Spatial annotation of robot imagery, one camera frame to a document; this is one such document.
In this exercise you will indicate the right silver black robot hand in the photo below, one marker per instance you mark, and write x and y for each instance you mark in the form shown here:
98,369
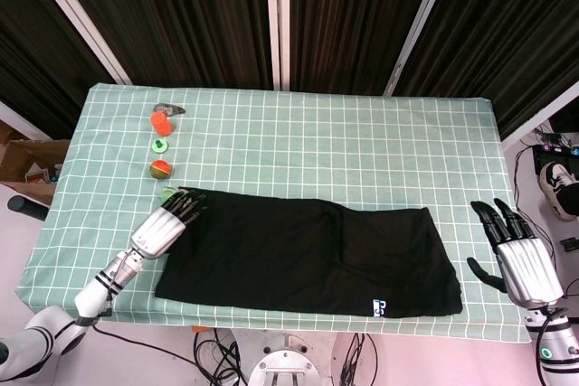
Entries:
529,268

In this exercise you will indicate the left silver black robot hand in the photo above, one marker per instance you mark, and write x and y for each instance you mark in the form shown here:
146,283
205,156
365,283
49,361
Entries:
158,232

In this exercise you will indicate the green patterned ball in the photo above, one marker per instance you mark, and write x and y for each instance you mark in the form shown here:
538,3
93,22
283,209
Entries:
166,193

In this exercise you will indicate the black T-shirt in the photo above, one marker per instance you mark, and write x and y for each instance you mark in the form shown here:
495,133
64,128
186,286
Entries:
294,250

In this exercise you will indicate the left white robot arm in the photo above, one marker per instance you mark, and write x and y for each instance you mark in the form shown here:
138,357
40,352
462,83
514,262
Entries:
92,298

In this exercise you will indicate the white silver robot base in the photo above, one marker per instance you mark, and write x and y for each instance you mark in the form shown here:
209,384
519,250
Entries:
282,361

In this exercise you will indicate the small black box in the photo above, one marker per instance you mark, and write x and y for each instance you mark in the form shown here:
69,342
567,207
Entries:
570,245

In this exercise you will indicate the red green watermelon toy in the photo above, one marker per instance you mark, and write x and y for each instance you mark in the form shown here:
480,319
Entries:
160,170

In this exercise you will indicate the green round lid toy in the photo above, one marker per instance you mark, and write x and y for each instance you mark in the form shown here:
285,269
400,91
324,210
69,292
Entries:
160,145

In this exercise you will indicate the white black sneaker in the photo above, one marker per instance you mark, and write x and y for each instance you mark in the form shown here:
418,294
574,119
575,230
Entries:
549,178

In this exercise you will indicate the small orange part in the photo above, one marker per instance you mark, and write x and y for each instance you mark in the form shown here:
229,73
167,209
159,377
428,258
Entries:
200,328

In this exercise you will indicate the orange plastic cup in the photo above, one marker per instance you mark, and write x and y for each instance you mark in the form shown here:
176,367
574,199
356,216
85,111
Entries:
161,124

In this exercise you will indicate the black electronic device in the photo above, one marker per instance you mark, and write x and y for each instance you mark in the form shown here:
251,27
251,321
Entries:
543,155

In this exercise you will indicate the dark patterned flat piece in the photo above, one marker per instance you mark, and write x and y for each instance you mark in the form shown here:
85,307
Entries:
174,110

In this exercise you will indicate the black power adapter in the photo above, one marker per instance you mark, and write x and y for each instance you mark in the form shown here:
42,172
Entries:
549,137

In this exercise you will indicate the black cylinder tube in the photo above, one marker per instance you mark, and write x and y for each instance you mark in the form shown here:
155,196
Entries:
27,209

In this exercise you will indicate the brown cardboard box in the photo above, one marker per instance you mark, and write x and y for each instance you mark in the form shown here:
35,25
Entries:
27,155

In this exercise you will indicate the green checked tablecloth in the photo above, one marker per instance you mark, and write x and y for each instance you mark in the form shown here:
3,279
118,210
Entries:
294,124

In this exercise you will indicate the dark brown curtain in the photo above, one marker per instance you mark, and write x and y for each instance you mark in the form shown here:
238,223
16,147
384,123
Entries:
181,20
506,33
27,42
353,20

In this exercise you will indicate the white frame bar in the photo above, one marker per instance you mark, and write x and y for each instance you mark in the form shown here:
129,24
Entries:
538,119
18,119

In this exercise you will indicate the white frame post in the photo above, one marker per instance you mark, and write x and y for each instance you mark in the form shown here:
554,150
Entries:
271,20
420,20
79,15

